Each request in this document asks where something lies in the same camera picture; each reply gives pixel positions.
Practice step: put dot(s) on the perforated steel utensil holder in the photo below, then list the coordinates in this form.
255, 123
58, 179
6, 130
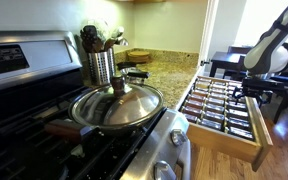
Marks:
99, 68
112, 61

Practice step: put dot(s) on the black pepper glass spice jar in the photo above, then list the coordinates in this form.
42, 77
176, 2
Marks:
235, 107

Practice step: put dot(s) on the steel ladle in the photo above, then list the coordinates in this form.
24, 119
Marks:
120, 36

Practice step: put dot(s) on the coriander glass spice jar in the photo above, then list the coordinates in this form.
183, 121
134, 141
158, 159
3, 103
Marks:
217, 101

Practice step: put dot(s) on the dark wooden kitchen utensil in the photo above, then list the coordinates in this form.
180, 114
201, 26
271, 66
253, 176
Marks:
90, 38

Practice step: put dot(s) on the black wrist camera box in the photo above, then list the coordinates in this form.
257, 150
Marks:
257, 82

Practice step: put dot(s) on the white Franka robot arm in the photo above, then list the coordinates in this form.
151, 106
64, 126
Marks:
267, 50

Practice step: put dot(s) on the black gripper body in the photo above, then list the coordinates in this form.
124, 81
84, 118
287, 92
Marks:
259, 91

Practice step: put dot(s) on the dark wooden dining table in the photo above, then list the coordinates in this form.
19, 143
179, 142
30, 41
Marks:
225, 59

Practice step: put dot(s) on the cinnamon glass spice jar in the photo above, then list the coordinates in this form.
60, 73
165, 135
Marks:
218, 95

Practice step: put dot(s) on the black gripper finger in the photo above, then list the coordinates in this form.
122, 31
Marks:
239, 95
265, 99

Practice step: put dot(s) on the round steel stove knob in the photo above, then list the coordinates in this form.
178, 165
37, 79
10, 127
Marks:
178, 136
164, 170

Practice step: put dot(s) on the light wood spice drawer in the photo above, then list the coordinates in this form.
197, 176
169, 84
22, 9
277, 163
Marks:
224, 143

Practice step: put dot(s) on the stainless steel gas stove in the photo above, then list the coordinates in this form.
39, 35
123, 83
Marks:
24, 156

